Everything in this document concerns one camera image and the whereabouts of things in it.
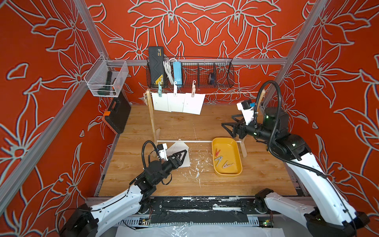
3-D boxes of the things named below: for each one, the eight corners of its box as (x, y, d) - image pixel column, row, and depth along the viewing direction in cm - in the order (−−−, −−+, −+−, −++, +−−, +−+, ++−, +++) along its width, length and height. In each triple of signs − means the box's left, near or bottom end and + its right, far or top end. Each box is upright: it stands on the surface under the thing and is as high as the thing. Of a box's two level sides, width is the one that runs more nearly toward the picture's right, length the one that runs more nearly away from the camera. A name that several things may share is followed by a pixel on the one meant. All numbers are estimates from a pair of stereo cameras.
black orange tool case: (113, 135, 104) (101, 118, 89) (125, 106, 123) (116, 88, 108) (122, 135, 104) (111, 118, 89) (132, 106, 122) (125, 88, 108)
